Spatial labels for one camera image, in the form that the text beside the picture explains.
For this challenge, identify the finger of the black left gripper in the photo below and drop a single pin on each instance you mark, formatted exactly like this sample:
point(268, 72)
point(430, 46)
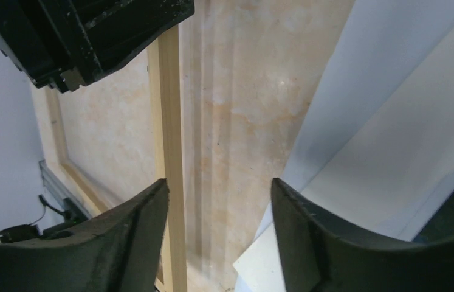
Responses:
point(101, 37)

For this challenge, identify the aluminium front rail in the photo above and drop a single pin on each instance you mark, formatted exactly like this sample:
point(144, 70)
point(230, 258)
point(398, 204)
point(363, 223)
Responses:
point(61, 194)

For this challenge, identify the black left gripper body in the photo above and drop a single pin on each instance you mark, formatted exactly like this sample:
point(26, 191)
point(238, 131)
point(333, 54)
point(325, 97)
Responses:
point(46, 40)

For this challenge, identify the white paper sheet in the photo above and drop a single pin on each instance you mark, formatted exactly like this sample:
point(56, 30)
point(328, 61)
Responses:
point(377, 144)

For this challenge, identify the white mat board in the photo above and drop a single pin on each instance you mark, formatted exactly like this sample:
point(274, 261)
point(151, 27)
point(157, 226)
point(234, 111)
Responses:
point(372, 165)

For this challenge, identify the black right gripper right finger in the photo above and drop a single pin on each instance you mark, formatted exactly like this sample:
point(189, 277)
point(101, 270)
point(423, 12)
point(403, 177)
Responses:
point(320, 251)

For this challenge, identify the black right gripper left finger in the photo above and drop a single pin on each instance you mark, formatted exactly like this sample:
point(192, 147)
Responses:
point(118, 250)

